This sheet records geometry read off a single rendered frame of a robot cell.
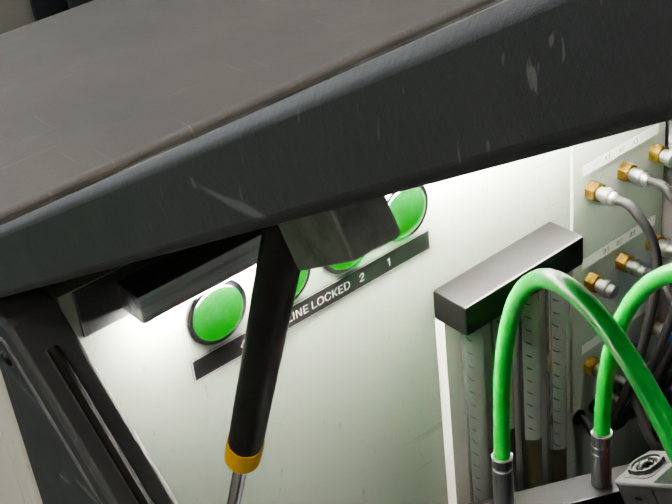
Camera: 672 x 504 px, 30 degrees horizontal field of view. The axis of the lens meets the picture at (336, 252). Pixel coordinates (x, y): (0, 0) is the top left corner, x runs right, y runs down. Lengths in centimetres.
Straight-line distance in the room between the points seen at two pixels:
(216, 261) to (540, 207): 37
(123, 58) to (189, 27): 7
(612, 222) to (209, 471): 46
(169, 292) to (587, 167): 46
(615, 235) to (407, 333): 26
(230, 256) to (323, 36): 23
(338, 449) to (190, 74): 33
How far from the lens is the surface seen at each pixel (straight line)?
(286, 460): 102
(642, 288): 97
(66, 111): 94
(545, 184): 111
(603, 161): 115
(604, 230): 120
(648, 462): 94
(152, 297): 82
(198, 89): 93
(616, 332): 78
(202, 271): 83
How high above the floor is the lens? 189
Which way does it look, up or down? 33 degrees down
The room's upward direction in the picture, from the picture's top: 7 degrees counter-clockwise
